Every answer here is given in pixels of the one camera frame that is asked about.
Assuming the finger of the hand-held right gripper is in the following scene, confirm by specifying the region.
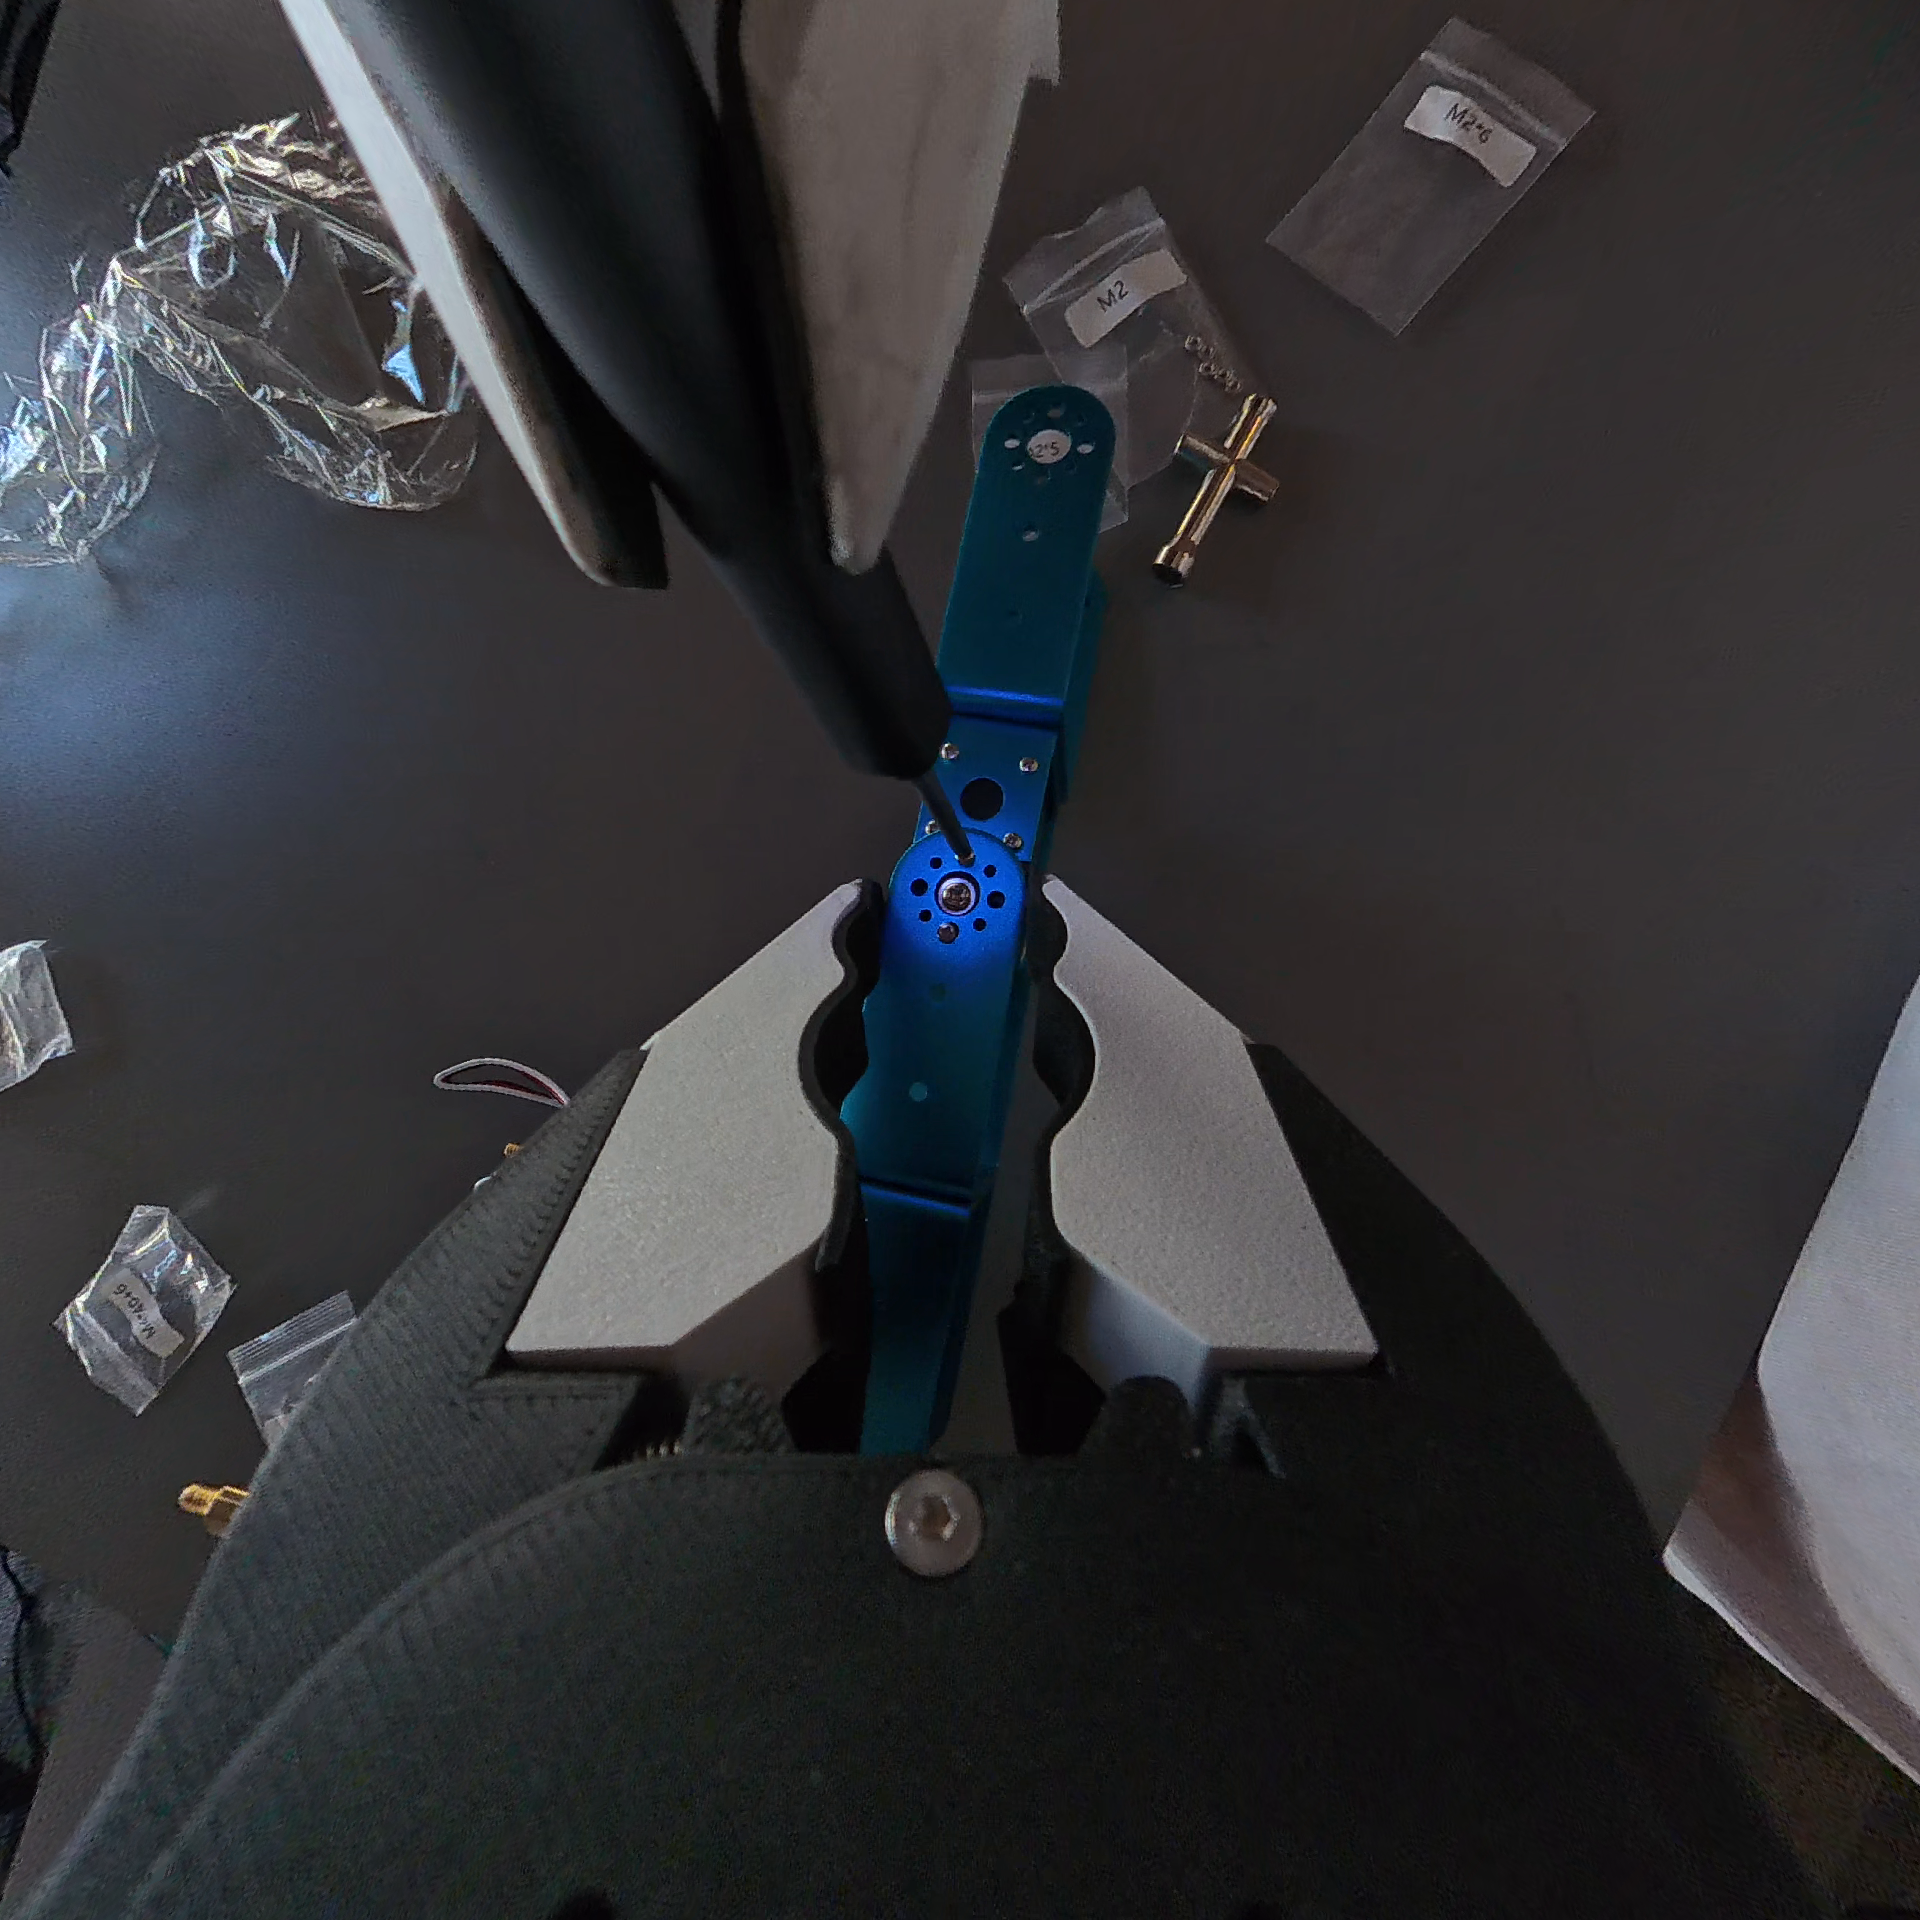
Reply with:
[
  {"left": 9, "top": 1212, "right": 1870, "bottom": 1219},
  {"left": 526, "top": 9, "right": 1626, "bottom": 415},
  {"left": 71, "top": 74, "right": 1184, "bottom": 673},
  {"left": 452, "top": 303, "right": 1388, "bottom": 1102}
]
[
  {"left": 716, "top": 0, "right": 1062, "bottom": 572},
  {"left": 275, "top": 0, "right": 671, "bottom": 592}
]

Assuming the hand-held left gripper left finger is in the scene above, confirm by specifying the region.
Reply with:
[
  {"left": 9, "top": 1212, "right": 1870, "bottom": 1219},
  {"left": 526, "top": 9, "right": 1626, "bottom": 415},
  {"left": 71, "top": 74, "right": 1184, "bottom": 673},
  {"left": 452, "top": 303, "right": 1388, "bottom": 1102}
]
[{"left": 503, "top": 876, "right": 887, "bottom": 1374}]

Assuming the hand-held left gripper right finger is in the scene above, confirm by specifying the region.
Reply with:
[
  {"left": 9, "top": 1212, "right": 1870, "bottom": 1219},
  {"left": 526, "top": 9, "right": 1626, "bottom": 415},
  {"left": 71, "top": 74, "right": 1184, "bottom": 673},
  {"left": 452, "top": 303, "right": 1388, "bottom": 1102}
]
[{"left": 1002, "top": 875, "right": 1381, "bottom": 1398}]

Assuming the black screwdriver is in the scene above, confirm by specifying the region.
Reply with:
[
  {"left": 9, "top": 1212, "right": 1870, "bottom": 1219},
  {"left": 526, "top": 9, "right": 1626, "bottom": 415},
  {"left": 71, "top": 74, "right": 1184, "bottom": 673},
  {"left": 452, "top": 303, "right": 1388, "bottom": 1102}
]
[{"left": 335, "top": 0, "right": 978, "bottom": 871}]

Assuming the blue metal bracket assembly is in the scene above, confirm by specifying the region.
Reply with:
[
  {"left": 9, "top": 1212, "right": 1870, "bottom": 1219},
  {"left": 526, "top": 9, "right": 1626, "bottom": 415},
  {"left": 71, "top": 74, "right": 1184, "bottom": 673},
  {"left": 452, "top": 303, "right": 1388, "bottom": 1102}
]
[{"left": 836, "top": 386, "right": 1130, "bottom": 1458}]

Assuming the dark grey desk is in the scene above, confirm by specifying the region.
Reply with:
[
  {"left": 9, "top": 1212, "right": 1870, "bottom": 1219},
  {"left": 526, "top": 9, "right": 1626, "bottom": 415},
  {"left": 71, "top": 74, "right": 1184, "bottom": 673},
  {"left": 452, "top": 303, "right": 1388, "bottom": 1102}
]
[{"left": 0, "top": 0, "right": 1920, "bottom": 1789}]

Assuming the crumpled clear plastic wrap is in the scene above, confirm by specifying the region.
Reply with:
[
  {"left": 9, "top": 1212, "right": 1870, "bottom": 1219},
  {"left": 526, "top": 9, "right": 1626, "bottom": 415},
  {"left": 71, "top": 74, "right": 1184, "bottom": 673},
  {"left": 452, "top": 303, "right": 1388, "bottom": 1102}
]
[{"left": 0, "top": 112, "right": 482, "bottom": 570}]

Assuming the silver cross wrench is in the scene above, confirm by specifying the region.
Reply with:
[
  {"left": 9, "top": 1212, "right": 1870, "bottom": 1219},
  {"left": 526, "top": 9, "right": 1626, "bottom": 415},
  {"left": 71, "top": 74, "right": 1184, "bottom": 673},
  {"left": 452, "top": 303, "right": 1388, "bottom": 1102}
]
[{"left": 1151, "top": 394, "right": 1283, "bottom": 588}]

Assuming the small clear zip bag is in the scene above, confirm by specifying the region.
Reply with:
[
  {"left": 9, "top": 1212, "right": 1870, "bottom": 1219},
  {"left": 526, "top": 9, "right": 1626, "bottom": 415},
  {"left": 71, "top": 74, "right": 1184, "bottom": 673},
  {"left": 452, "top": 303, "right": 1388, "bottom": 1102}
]
[
  {"left": 228, "top": 1293, "right": 360, "bottom": 1450},
  {"left": 53, "top": 1205, "right": 238, "bottom": 1416},
  {"left": 0, "top": 940, "right": 78, "bottom": 1093}
]

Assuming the red white servo cable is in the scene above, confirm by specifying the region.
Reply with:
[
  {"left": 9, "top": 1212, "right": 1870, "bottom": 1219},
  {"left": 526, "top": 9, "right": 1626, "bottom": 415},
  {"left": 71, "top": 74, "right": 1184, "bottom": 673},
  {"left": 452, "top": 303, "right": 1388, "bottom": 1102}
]
[{"left": 432, "top": 1056, "right": 580, "bottom": 1112}]

